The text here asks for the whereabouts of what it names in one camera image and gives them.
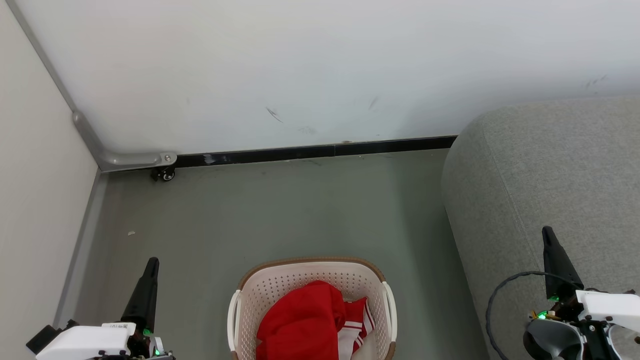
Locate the black baseboard strip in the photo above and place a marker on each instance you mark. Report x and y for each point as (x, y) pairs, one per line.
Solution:
(300, 152)

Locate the grey fabric sofa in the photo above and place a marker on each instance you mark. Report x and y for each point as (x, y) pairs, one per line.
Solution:
(550, 175)

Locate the cream perforated laundry basket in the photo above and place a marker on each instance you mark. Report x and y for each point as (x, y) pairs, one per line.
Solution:
(280, 285)

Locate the red and white garment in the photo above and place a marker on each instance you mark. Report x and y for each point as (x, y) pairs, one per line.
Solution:
(300, 320)

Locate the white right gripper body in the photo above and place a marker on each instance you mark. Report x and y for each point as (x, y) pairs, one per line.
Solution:
(607, 306)

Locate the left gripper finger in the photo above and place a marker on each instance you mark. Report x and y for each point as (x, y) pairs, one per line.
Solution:
(144, 300)

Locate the small black caster wheel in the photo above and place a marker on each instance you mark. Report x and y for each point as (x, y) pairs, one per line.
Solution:
(166, 175)

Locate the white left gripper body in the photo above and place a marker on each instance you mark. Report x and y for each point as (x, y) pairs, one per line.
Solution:
(85, 344)

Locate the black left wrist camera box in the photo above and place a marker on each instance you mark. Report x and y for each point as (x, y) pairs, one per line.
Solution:
(42, 339)

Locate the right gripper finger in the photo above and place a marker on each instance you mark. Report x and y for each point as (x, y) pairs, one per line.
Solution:
(559, 270)

